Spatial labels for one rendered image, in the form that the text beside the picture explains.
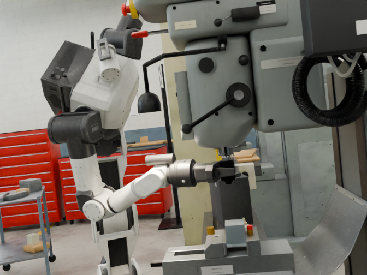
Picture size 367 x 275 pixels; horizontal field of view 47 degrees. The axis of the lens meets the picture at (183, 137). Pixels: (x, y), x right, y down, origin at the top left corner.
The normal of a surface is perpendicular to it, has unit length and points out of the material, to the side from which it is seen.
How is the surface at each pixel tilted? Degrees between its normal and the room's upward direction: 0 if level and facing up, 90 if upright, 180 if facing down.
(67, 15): 90
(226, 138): 123
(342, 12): 90
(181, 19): 90
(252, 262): 90
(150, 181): 101
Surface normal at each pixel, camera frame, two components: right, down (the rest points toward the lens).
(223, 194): 0.13, 0.04
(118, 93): 0.78, -0.14
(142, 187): -0.29, 0.28
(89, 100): -0.07, 0.15
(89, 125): 0.96, -0.04
